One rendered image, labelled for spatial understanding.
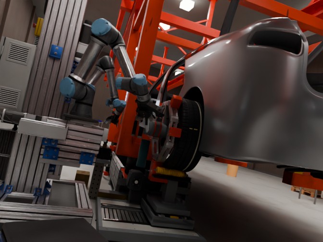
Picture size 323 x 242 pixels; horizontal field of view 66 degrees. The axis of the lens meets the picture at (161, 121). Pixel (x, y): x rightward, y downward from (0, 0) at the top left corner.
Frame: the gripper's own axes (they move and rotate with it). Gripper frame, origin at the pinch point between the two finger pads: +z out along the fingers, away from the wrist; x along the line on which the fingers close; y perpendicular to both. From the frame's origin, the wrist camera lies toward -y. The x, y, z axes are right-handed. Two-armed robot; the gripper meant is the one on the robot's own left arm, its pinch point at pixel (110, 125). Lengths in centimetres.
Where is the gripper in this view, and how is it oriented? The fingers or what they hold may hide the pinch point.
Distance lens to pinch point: 273.6
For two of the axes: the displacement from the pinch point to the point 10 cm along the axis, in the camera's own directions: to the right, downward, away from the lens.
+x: 8.6, 2.6, 4.4
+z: -4.9, 6.9, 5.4
